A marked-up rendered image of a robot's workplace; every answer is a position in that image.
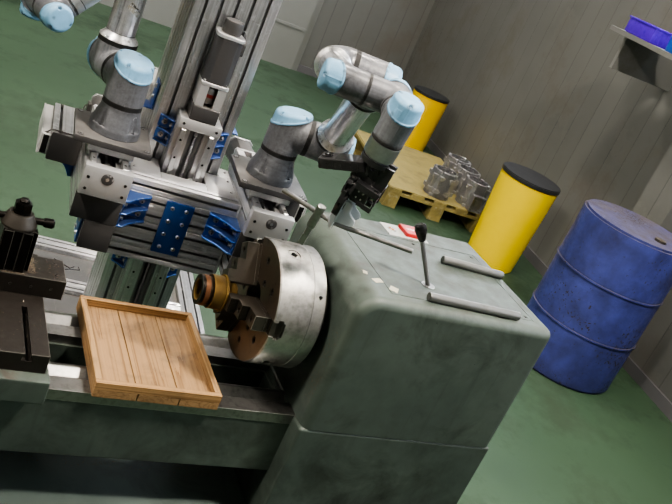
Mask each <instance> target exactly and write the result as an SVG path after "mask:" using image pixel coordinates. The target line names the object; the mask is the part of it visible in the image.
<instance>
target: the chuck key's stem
mask: <svg viewBox="0 0 672 504"><path fill-rule="evenodd" d="M325 210H326V207H325V205H323V204H318V205H317V206H316V208H315V211H314V212H313V213H312V215H311V217H310V219H309V220H308V222H307V227H306V229H305V231H304V232H303V234H302V235H301V237H300V239H299V241H298V243H299V244H301V245H303V244H304V243H305V241H306V239H307V238H308V236H309V234H310V232H311V230H312V229H314V228H315V227H316V225H317V223H318V222H319V220H320V216H321V215H322V214H323V213H324V211H325Z"/></svg>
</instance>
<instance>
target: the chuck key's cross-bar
mask: <svg viewBox="0 0 672 504"><path fill-rule="evenodd" d="M282 193H284V194H285V195H287V196H288V197H290V198H291V199H293V200H295V201H296V202H298V203H299V204H301V205H302V206H304V207H305V208H307V209H308V210H310V211H311V212H314V211H315V207H313V206H312V205H310V204H308V203H307V202H305V201H304V200H302V199H301V198H299V197H298V196H296V195H295V194H293V193H292V192H290V191H289V190H287V189H286V188H283V189H282ZM320 218H322V219H324V220H325V221H327V222H328V218H329V217H328V216H327V215H325V214H324V213H323V214H322V215H321V216H320ZM333 226H335V227H338V228H341V229H343V230H346V231H349V232H352V233H355V234H357V235H360V236H363V237H366V238H368V239H371V240H374V241H377V242H379V243H382V244H385V245H388V246H391V247H393V248H396V249H399V250H402V251H404V252H407V253H410V254H412V253H413V249H411V248H409V247H406V246H403V245H400V244H398V243H395V242H392V241H389V240H386V239H384V238H381V237H378V236H375V235H373V234H370V233H367V232H364V231H361V230H359V229H356V228H353V227H348V226H346V225H343V224H340V223H337V222H334V224H333Z"/></svg>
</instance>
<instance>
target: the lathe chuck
mask: <svg viewBox="0 0 672 504"><path fill-rule="evenodd" d="M288 251H295V252H297V253H298V254H299V255H300V259H298V260H296V259H293V258H292V257H290V256H289V254H288ZM258 282H259V284H260V286H246V285H241V284H237V286H238V294H241V295H246V296H252V297H258V298H259V299H260V301H261V303H262V304H263V306H264V307H265V309H266V311H267V312H268V314H269V316H270V317H271V319H272V320H273V322H274V323H279V321H283V324H284V326H283V329H282V331H281V334H280V336H279V337H277V339H273V337H272V336H268V334H267V333H266V332H261V331H254V330H250V328H249V327H248V325H247V323H246V321H244V320H240V321H239V322H238V323H237V325H236V326H235V327H234V328H233V329H232V331H231V332H230V333H229V334H228V341H229V344H230V347H231V350H232V352H233V354H234V355H235V357H236V358H237V359H238V360H240V361H242V362H248V363H255V364H263V365H270V366H281V365H283V364H285V363H287V362H288V361H289V360H290V359H291V358H292V357H293V356H294V354H295V353H296V352H297V350H298V349H299V347H300V345H301V343H302V341H303V339H304V337H305V334H306V331H307V329H308V325H309V322H310V318H311V314H312V309H313V302H314V290H315V281H314V270H313V265H312V261H311V258H310V256H309V254H308V252H307V250H306V249H305V248H304V247H303V246H302V245H301V244H299V243H295V242H290V241H285V240H281V239H276V238H271V237H267V236H265V237H264V241H263V248H262V255H261V262H260V269H259V276H258ZM265 360H270V361H273V363H269V364H266V363H261V361H265Z"/></svg>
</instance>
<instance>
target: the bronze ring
mask: <svg viewBox="0 0 672 504"><path fill-rule="evenodd" d="M229 293H235V294H238V286H237V284H236V283H235V282H230V280H229V277H228V275H226V274H222V275H217V274H210V275H208V274H199V275H198V276H197V277H196V279H195V282H194V285H193V290H192V300H193V302H194V304H197V305H202V306H204V307H205V308H210V309H215V311H217V312H221V311H222V310H223V309H224V308H225V306H226V304H227V301H228V298H229Z"/></svg>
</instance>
